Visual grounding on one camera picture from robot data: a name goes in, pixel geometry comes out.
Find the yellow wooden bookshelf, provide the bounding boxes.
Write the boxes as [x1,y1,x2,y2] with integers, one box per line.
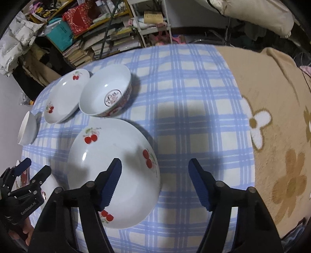
[24,0,136,66]

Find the cream bedding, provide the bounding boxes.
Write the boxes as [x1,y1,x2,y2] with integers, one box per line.
[197,0,294,38]

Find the stack of books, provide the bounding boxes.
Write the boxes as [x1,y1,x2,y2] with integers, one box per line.
[63,27,141,67]

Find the white bowl with red print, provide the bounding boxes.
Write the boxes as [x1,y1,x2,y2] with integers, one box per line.
[78,64,132,118]

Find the green pole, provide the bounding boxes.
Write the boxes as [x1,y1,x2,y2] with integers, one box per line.
[101,0,122,60]

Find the blue checked cloth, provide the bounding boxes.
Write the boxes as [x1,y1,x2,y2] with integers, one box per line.
[21,44,255,253]

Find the person's left hand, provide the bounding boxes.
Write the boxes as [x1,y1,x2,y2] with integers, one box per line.
[10,217,35,246]

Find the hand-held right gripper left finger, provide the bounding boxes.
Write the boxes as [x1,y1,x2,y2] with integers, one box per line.
[25,158,122,253]

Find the large white cherry plate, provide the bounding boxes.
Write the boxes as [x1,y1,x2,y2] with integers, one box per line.
[67,118,161,229]

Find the beige floral blanket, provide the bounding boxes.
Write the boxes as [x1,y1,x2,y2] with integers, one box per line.
[216,46,311,240]

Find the brown cardboard sheet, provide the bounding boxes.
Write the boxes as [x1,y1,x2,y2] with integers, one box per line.
[19,46,61,88]

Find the white padded jacket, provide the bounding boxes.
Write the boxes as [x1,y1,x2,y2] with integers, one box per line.
[0,12,44,76]

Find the teal cardboard box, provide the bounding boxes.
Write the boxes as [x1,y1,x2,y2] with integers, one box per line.
[46,19,74,51]

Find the red patterned bag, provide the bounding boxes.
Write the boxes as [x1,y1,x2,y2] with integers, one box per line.
[63,4,98,34]

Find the small white cherry plate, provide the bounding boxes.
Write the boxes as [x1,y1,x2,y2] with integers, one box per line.
[44,69,90,124]

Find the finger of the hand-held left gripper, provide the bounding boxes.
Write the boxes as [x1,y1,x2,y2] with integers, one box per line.
[10,165,52,195]
[0,158,32,190]

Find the small plain white bowl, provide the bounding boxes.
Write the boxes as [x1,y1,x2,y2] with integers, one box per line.
[17,111,39,146]

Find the white metal rack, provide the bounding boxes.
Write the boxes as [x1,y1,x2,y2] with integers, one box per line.
[128,0,173,48]

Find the brown paper box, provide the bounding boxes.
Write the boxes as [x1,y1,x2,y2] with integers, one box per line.
[144,11,164,23]

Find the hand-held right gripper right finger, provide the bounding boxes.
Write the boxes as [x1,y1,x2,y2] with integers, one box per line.
[188,158,285,253]

